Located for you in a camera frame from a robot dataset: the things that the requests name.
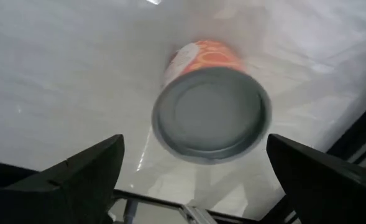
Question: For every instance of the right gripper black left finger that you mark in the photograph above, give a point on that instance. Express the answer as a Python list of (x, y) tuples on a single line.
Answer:
[(61, 199)]

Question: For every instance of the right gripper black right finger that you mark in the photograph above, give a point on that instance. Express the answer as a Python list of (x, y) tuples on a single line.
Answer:
[(332, 193)]

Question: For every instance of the orange and white label can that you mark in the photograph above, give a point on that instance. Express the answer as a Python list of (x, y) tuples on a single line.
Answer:
[(212, 115)]

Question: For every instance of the white table cover sheet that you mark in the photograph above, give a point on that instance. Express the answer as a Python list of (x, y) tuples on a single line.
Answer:
[(61, 77)]

